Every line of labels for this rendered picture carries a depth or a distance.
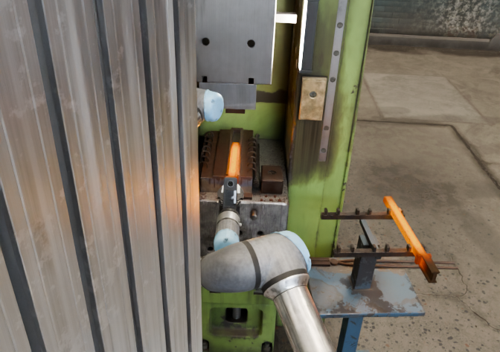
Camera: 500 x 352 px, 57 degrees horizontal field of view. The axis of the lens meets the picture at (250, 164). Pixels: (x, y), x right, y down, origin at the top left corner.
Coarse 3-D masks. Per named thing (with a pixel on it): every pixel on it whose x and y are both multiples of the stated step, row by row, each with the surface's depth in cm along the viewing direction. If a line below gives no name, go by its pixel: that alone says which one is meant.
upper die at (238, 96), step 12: (204, 84) 159; (216, 84) 159; (228, 84) 159; (240, 84) 159; (252, 84) 159; (228, 96) 161; (240, 96) 161; (252, 96) 161; (228, 108) 163; (240, 108) 163; (252, 108) 163
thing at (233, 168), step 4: (232, 144) 196; (236, 144) 196; (232, 148) 193; (236, 148) 193; (232, 152) 190; (236, 152) 190; (232, 156) 186; (236, 156) 186; (232, 160) 183; (236, 160) 183; (232, 164) 180; (236, 164) 180; (232, 168) 177; (236, 168) 177; (228, 172) 174; (232, 172) 174; (236, 172) 174; (228, 176) 170; (232, 176) 170; (236, 176) 170
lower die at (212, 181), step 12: (216, 132) 212; (228, 132) 211; (240, 132) 209; (252, 132) 211; (216, 144) 202; (228, 144) 200; (240, 144) 199; (252, 144) 201; (216, 156) 191; (228, 156) 189; (240, 156) 189; (204, 168) 184; (216, 168) 182; (228, 168) 181; (240, 168) 182; (204, 180) 178; (216, 180) 178; (240, 180) 178
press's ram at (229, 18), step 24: (216, 0) 145; (240, 0) 145; (264, 0) 145; (216, 24) 149; (240, 24) 149; (264, 24) 149; (216, 48) 153; (240, 48) 153; (264, 48) 153; (216, 72) 157; (240, 72) 157; (264, 72) 157
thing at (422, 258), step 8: (384, 200) 179; (392, 200) 177; (392, 208) 172; (392, 216) 171; (400, 216) 168; (400, 224) 164; (408, 232) 160; (408, 240) 157; (416, 240) 156; (416, 248) 153; (416, 256) 150; (424, 256) 148; (424, 264) 148; (432, 264) 144; (424, 272) 147; (432, 272) 141; (432, 280) 143
